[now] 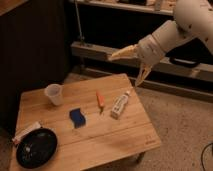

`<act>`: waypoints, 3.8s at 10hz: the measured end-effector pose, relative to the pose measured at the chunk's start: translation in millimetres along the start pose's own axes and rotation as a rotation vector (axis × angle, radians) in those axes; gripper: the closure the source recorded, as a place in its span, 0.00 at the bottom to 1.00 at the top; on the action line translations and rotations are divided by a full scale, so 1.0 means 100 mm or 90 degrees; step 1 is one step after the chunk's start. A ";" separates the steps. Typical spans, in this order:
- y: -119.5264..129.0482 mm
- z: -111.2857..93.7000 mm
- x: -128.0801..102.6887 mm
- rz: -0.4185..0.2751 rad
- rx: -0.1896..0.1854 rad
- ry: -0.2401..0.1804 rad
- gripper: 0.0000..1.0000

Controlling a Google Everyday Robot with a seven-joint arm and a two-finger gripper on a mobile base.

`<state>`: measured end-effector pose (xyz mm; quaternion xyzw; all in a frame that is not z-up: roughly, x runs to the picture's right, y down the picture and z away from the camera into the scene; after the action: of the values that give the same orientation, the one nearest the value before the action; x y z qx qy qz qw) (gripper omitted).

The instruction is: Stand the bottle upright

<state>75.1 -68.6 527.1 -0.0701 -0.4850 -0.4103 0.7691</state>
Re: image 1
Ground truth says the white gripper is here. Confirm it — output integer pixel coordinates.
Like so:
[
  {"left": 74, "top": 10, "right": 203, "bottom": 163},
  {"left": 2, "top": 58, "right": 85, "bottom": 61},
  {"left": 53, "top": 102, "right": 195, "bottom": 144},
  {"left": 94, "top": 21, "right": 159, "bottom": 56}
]
[{"left": 108, "top": 35, "right": 165, "bottom": 87}]

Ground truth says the white labelled plastic bottle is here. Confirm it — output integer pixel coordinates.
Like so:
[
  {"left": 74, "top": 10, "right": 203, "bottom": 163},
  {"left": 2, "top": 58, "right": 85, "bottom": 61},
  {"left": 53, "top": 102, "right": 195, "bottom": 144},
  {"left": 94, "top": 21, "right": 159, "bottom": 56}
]
[{"left": 111, "top": 91, "right": 130, "bottom": 119}]

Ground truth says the grey metal shelf rack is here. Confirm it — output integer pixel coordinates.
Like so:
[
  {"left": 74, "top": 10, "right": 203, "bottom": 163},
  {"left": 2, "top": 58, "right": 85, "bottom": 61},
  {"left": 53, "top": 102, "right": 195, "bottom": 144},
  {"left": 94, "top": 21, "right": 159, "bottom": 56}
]
[{"left": 68, "top": 0, "right": 213, "bottom": 101}]

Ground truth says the orange toy carrot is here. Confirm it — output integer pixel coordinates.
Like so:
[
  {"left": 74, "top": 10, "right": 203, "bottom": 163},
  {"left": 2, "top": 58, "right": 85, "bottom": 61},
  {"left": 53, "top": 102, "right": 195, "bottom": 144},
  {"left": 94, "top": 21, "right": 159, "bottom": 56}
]
[{"left": 96, "top": 91, "right": 105, "bottom": 114}]

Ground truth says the wooden low table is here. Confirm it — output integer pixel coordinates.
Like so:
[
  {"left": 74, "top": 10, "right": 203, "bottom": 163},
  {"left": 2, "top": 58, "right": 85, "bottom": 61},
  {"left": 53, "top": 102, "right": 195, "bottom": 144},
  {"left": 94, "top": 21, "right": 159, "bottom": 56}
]
[{"left": 9, "top": 74, "right": 161, "bottom": 171}]

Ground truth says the blue sponge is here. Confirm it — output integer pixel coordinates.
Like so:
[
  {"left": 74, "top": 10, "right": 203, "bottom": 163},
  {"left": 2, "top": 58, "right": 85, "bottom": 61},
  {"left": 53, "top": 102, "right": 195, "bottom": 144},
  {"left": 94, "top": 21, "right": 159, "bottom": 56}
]
[{"left": 69, "top": 108, "right": 86, "bottom": 128}]

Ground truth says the translucent plastic cup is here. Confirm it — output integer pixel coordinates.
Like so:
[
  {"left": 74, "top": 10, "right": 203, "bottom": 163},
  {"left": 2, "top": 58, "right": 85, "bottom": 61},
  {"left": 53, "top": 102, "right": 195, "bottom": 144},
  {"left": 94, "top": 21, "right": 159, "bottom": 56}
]
[{"left": 44, "top": 84, "right": 63, "bottom": 106}]

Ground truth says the white red tube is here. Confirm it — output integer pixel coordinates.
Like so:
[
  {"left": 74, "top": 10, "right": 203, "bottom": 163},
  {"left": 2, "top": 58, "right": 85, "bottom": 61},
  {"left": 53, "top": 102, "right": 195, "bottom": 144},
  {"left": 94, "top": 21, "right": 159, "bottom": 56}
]
[{"left": 12, "top": 122, "right": 41, "bottom": 145}]

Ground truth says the black round pan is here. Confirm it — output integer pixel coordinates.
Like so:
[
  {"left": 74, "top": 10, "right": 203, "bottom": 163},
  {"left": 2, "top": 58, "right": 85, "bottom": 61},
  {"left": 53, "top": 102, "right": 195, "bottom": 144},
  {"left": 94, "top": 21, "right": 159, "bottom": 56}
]
[{"left": 16, "top": 128, "right": 58, "bottom": 169}]

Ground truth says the black handle on shelf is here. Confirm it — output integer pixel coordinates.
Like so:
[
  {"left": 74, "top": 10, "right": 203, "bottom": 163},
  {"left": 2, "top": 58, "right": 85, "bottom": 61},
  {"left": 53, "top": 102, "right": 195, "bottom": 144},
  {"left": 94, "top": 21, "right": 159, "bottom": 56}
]
[{"left": 169, "top": 57, "right": 200, "bottom": 68}]

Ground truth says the black cable on floor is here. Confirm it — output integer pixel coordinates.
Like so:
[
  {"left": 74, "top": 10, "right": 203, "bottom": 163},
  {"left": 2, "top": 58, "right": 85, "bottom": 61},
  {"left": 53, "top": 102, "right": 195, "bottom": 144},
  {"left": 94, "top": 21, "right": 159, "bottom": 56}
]
[{"left": 200, "top": 141, "right": 213, "bottom": 171}]

